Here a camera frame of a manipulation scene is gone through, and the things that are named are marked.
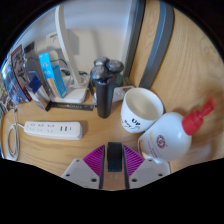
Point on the dark ruler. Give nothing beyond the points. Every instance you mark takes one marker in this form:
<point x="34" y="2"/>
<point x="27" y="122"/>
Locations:
<point x="73" y="106"/>

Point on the green figure kit box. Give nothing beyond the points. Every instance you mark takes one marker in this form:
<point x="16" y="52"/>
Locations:
<point x="5" y="100"/>

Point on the white wall socket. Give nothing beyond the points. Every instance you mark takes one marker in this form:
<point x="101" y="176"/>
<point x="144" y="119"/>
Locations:
<point x="52" y="38"/>

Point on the white desk lamp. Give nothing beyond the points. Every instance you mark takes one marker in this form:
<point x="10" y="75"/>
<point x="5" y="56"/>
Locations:
<point x="65" y="40"/>

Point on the grey water bottle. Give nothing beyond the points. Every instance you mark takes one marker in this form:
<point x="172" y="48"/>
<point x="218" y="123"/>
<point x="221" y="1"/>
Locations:
<point x="33" y="66"/>

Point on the black electric shaver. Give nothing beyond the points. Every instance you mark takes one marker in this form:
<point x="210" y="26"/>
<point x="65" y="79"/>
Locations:
<point x="105" y="96"/>

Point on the dark blue robot kit box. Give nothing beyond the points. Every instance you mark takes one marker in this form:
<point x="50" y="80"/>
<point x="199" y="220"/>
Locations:
<point x="20" y="73"/>

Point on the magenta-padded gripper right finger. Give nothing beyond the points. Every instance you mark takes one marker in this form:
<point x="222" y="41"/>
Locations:
<point x="146" y="171"/>

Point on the black charger block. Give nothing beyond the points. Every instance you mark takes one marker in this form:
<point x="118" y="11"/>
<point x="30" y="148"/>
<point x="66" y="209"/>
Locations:
<point x="115" y="156"/>

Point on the white power strip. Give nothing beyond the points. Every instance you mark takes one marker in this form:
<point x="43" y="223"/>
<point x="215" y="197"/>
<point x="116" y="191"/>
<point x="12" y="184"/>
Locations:
<point x="53" y="130"/>

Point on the light blue tall box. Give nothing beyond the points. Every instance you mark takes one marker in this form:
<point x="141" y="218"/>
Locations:
<point x="50" y="70"/>

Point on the white pump bottle red cap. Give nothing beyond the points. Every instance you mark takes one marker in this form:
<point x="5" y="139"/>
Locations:
<point x="166" y="140"/>

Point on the white printed cup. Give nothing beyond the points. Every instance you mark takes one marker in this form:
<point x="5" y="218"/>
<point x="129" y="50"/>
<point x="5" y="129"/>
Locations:
<point x="133" y="120"/>

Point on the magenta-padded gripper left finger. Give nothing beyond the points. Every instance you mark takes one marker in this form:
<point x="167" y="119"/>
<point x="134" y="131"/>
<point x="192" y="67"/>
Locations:
<point x="83" y="171"/>

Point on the grey metal desk frame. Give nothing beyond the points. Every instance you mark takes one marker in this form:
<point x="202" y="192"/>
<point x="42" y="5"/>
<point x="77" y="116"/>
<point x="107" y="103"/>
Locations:
<point x="160" y="50"/>

